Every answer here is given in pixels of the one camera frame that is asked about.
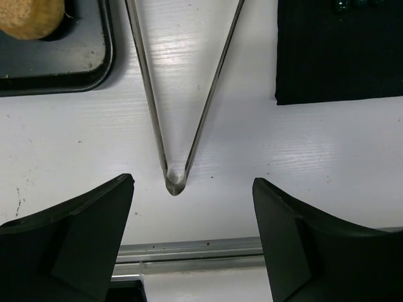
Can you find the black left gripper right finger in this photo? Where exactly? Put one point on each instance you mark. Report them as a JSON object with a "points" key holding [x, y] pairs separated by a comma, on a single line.
{"points": [[311, 255]]}

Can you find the aluminium table rail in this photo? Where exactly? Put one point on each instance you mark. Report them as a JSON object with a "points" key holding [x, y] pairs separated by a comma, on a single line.
{"points": [[135, 261]]}

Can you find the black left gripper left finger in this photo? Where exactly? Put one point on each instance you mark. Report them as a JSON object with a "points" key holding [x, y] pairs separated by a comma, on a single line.
{"points": [[66, 252]]}

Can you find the black baking tray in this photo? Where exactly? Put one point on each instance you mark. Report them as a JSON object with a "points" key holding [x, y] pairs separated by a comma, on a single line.
{"points": [[76, 57]]}

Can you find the black placemat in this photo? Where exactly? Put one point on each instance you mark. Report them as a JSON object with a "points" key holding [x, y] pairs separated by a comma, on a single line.
{"points": [[338, 51]]}

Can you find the round bread roll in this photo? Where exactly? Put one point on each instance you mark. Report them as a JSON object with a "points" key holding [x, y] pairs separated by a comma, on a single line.
{"points": [[31, 19]]}

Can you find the steel tongs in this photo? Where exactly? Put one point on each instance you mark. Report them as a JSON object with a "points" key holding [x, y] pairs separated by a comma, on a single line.
{"points": [[176, 187]]}

